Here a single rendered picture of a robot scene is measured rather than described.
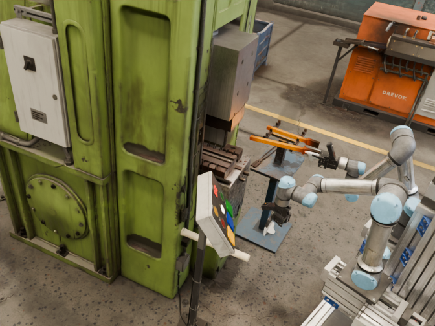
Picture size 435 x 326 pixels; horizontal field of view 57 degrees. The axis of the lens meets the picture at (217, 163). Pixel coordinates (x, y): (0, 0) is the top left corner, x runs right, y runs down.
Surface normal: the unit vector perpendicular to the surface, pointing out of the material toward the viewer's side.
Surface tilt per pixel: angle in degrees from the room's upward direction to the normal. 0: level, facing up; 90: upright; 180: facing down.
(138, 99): 89
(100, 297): 0
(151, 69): 89
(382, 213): 82
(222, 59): 90
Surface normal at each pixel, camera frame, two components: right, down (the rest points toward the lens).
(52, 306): 0.11, -0.81
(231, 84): -0.40, 0.50
